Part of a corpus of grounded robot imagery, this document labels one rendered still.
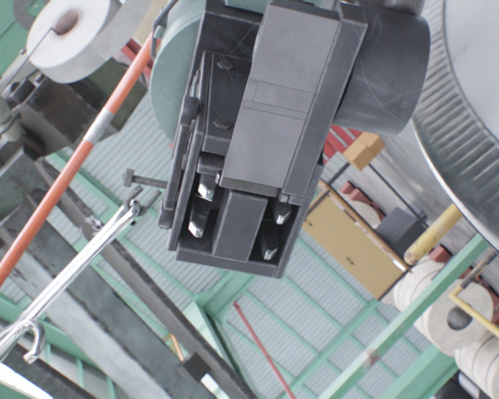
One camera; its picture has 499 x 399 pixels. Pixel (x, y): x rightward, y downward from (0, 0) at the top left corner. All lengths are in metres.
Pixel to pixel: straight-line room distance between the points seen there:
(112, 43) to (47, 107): 0.19
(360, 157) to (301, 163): 9.01
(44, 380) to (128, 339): 0.15
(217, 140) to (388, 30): 0.12
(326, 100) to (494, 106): 0.16
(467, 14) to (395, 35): 0.23
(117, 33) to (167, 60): 0.57
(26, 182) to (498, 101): 0.85
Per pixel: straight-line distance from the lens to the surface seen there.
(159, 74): 0.59
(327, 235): 10.40
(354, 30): 0.41
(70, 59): 1.15
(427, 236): 4.37
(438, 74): 0.62
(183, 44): 0.58
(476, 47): 0.62
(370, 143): 9.46
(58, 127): 1.28
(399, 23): 0.45
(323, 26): 0.40
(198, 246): 0.51
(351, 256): 10.65
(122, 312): 1.29
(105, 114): 0.77
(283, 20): 0.40
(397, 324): 4.02
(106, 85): 1.42
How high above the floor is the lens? 1.43
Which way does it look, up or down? 1 degrees up
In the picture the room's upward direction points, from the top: 136 degrees counter-clockwise
